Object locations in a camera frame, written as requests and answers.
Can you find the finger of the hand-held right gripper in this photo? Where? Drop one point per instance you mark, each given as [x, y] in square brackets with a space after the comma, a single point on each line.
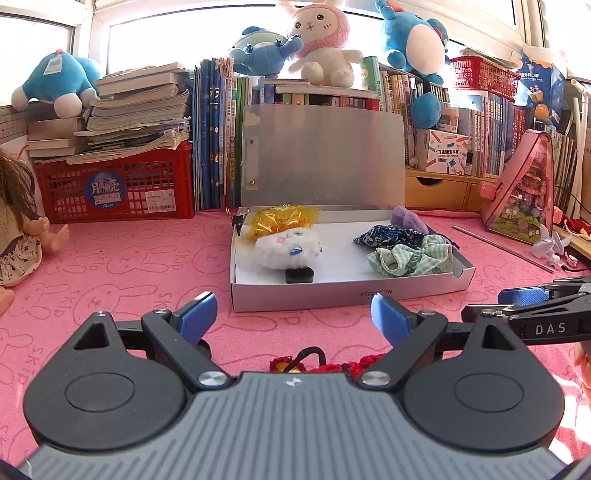
[524, 295]

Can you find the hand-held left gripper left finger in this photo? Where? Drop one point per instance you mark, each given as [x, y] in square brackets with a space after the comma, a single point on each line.
[199, 316]

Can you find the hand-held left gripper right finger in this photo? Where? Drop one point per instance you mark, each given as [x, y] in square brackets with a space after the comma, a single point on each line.
[390, 318]

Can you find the green gingham floral scrunchie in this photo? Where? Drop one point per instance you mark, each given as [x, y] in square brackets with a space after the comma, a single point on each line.
[406, 258]

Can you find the red crocheted piece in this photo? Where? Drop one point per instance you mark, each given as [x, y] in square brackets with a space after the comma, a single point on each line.
[346, 367]

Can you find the dark blue patterned scrunchie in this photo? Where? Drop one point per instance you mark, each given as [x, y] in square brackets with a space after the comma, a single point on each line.
[383, 235]

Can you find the black round lid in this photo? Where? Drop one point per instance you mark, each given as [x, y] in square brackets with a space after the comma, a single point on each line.
[300, 276]

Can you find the white fluffy plush toy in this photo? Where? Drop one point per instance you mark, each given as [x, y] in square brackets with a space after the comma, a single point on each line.
[277, 249]

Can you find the yellow bread packet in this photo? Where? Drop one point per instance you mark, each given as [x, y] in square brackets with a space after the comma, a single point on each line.
[277, 221]

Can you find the grey cardboard box with lid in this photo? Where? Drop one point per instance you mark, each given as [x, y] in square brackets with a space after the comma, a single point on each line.
[323, 152]

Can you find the white paper origami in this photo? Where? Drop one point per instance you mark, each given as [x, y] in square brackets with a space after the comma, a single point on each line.
[547, 247]

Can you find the pink triangular toy house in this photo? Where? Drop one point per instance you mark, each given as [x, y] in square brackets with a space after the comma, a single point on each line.
[521, 203]

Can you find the pink rabbit print towel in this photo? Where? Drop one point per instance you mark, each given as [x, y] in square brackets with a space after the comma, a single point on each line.
[115, 277]

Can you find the black binder clip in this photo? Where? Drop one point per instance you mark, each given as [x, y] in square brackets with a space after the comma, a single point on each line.
[238, 221]

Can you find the purple scrunchie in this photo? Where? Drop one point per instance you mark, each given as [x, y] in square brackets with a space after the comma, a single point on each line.
[406, 217]

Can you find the wooden drawer organizer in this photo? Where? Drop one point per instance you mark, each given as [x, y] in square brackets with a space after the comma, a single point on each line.
[438, 194]

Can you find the red plastic crate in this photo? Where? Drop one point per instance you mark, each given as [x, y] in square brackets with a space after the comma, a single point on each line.
[157, 184]

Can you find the illustrated printer carton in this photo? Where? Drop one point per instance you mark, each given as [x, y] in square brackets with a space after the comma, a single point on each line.
[443, 152]

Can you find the row of upright books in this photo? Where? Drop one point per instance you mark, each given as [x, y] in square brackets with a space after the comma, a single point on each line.
[212, 138]

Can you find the white plastic pipe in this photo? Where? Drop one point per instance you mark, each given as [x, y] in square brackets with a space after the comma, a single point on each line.
[577, 120]

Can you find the blue printed carton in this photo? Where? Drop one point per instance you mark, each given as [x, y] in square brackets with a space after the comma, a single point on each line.
[540, 92]

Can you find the brown haired baby doll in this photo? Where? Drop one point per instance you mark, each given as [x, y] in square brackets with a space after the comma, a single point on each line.
[14, 221]

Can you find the stack of books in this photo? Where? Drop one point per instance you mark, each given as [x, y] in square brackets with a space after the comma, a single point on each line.
[138, 110]

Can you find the small red plastic basket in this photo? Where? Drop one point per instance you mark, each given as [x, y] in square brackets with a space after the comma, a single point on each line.
[485, 74]

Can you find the white grid board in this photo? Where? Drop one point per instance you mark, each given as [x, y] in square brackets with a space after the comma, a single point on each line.
[11, 129]

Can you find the blue elephant plush toy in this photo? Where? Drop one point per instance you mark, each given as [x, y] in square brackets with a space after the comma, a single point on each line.
[263, 50]

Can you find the large blue plush toy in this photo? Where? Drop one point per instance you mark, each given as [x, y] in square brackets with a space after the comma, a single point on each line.
[415, 41]

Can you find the blue and white plush toy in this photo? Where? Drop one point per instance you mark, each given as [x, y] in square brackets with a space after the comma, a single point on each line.
[51, 78]

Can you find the pink rabbit plush toy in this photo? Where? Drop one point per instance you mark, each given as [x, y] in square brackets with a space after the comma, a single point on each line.
[323, 46]

